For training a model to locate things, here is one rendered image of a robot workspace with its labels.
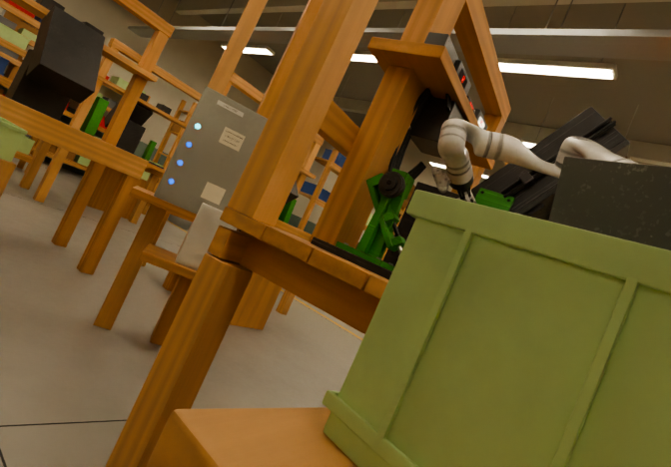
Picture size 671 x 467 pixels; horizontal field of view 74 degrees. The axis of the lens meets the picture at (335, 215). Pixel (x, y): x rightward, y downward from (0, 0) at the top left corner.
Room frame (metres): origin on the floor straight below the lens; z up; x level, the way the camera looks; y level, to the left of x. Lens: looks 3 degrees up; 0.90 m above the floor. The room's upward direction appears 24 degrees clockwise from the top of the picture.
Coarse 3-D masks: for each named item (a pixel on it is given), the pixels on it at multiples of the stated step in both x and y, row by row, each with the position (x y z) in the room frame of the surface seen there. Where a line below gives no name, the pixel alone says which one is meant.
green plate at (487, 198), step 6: (480, 192) 1.44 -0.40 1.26; (486, 192) 1.43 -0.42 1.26; (492, 192) 1.42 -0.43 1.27; (480, 198) 1.43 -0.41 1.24; (486, 198) 1.42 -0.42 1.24; (492, 198) 1.41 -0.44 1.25; (498, 198) 1.41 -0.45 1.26; (510, 198) 1.39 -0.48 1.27; (480, 204) 1.42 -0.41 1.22; (486, 204) 1.41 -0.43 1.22; (492, 204) 1.40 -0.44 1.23; (498, 204) 1.40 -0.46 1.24; (504, 204) 1.39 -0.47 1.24; (510, 204) 1.38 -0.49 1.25; (504, 210) 1.38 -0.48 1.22
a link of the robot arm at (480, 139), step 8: (448, 120) 1.15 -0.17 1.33; (456, 120) 1.14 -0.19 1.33; (448, 128) 1.14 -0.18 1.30; (456, 128) 1.13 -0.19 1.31; (464, 128) 1.14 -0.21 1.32; (472, 128) 1.13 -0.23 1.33; (480, 128) 1.13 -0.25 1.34; (440, 136) 1.15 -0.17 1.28; (464, 136) 1.14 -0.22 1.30; (472, 136) 1.15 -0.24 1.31; (480, 136) 1.12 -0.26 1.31; (488, 136) 1.12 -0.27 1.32; (472, 144) 1.17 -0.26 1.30; (480, 144) 1.12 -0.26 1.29; (488, 144) 1.11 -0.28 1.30; (480, 152) 1.13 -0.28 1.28
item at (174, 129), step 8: (184, 104) 8.21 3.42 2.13; (176, 112) 8.21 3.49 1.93; (184, 112) 8.13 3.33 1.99; (192, 112) 7.92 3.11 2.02; (168, 128) 8.21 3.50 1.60; (176, 128) 8.07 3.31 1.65; (168, 136) 8.21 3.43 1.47; (160, 144) 8.22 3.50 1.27; (176, 144) 7.91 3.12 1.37; (160, 152) 8.15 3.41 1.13; (168, 160) 7.88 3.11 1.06; (144, 208) 7.91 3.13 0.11; (176, 216) 8.34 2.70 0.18
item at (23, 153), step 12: (0, 0) 5.60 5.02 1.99; (12, 12) 5.72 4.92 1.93; (24, 12) 5.87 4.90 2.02; (0, 24) 5.74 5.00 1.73; (36, 24) 5.93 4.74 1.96; (0, 36) 5.78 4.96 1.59; (12, 36) 5.87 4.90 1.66; (24, 36) 5.96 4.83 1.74; (12, 48) 5.85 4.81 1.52; (24, 48) 6.01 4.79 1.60; (0, 60) 5.88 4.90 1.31; (0, 72) 5.92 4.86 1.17; (12, 72) 6.04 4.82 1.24; (24, 144) 6.39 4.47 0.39; (24, 156) 6.36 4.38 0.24
